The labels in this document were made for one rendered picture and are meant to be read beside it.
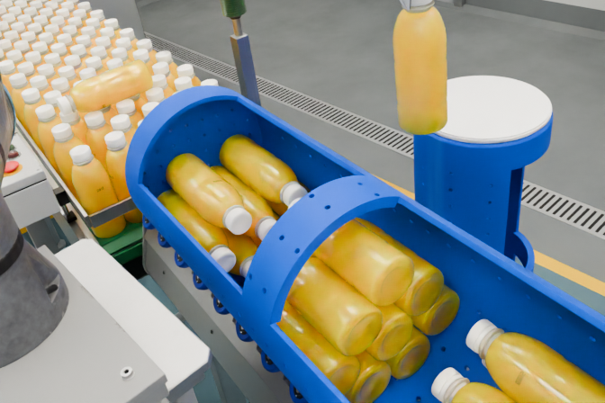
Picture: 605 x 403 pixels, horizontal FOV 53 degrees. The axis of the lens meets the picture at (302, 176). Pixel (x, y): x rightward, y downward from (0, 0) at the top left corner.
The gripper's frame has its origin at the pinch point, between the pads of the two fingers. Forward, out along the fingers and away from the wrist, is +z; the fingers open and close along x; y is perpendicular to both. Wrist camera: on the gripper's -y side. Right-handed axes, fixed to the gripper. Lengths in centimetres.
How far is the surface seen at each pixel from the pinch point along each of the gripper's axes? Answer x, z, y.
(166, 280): -37, 54, -35
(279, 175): -17.3, 28.1, -15.3
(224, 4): 7, 22, -82
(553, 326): -6.4, 32.6, 29.2
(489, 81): 43, 39, -27
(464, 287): -7.6, 35.7, 15.9
